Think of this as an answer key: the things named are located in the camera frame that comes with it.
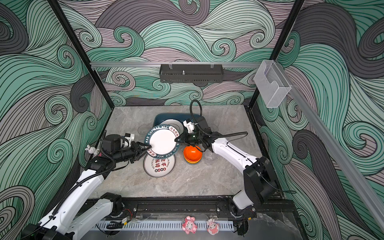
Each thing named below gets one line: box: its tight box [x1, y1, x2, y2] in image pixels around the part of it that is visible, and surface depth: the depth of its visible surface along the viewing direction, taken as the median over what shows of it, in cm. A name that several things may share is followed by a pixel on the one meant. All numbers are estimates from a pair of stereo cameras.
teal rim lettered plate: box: [144, 124, 181, 159], surface depth 80 cm
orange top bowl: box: [183, 145, 203, 161], surface depth 88 cm
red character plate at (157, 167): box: [143, 153, 176, 178], surface depth 89 cm
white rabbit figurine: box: [85, 144, 100, 157], surface depth 89 cm
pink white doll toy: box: [206, 218, 219, 236], surface depth 67 cm
